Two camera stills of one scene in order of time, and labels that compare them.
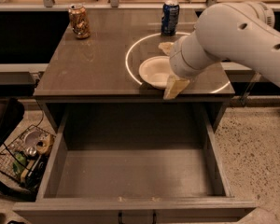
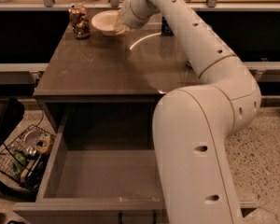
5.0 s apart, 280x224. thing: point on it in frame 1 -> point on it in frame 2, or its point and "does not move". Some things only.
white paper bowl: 155,71 -> 105,21
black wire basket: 24,157 does not move
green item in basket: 20,162 does not move
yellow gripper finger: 166,47 -> 119,27
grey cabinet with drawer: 124,154 does not move
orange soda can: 79,21 does not move
